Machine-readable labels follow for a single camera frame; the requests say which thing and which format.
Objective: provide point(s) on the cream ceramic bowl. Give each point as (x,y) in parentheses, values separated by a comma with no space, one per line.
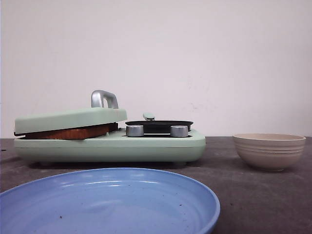
(271,152)

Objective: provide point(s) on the mint green breakfast maker base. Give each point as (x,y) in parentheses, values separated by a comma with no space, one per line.
(114,147)

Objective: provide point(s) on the black frying pan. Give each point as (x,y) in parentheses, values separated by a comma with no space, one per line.
(152,126)

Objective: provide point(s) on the silver right control knob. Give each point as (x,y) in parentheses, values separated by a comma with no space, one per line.
(179,131)

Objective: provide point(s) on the silver control knob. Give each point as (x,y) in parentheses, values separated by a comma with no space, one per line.
(134,130)
(179,131)

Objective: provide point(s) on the silver left control knob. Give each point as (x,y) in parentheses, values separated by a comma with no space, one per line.
(134,130)

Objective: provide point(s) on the blue plastic plate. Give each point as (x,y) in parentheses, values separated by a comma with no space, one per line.
(110,201)

